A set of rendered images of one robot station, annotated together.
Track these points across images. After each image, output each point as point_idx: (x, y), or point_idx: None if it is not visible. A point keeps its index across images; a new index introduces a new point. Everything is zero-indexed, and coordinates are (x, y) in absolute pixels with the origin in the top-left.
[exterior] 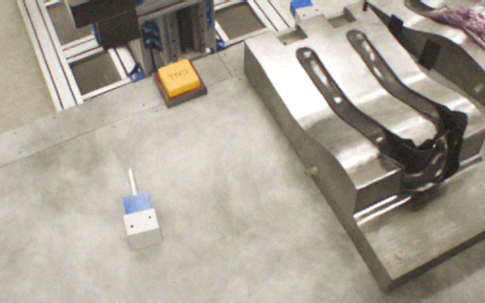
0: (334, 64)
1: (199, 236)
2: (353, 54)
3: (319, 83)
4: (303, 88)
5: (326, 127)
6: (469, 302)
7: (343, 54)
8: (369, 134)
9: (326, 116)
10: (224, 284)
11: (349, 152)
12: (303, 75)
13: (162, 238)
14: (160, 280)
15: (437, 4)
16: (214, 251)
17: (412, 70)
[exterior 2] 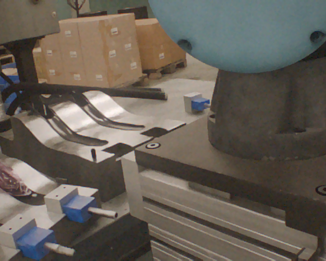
0: (114, 131)
1: (168, 115)
2: (101, 138)
3: (122, 126)
4: (132, 120)
5: (112, 110)
6: None
7: (109, 136)
8: (86, 105)
9: (114, 117)
10: (149, 112)
11: (96, 94)
12: (135, 123)
13: (186, 111)
14: (177, 106)
15: (13, 205)
16: (159, 115)
17: (54, 145)
